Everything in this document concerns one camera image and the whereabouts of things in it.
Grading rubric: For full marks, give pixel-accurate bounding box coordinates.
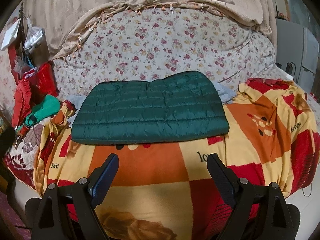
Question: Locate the light blue towel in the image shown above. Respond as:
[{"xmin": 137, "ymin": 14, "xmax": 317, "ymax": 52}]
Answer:
[{"xmin": 66, "ymin": 81, "xmax": 236, "ymax": 127}]

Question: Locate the red padded garment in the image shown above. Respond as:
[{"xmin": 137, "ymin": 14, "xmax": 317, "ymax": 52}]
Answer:
[{"xmin": 11, "ymin": 61, "xmax": 59, "ymax": 127}]

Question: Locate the bright green garment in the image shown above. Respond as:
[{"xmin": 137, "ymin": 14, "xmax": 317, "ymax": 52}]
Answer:
[{"xmin": 11, "ymin": 95, "xmax": 60, "ymax": 127}]

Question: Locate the black power adapter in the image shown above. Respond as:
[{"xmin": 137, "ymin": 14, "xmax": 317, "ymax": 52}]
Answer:
[{"xmin": 285, "ymin": 62, "xmax": 293, "ymax": 75}]

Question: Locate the red white floral blanket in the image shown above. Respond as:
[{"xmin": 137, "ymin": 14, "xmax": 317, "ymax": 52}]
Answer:
[{"xmin": 4, "ymin": 118, "xmax": 49, "ymax": 189}]

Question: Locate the beige tasselled bed cover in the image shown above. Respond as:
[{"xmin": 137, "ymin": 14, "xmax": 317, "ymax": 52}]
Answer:
[{"xmin": 23, "ymin": 0, "xmax": 277, "ymax": 59}]

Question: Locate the orange red yellow blanket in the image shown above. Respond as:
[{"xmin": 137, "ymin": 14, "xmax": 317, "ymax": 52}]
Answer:
[{"xmin": 33, "ymin": 79, "xmax": 319, "ymax": 239}]

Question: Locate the floral quilt pile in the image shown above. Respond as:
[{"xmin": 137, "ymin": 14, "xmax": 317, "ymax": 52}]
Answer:
[{"xmin": 54, "ymin": 9, "xmax": 287, "ymax": 98}]

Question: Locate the dark green puffer jacket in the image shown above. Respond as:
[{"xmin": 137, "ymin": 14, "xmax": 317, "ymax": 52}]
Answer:
[{"xmin": 71, "ymin": 71, "xmax": 229, "ymax": 145}]

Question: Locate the grey refrigerator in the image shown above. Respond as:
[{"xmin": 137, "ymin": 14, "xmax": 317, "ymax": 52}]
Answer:
[{"xmin": 276, "ymin": 18, "xmax": 319, "ymax": 93}]

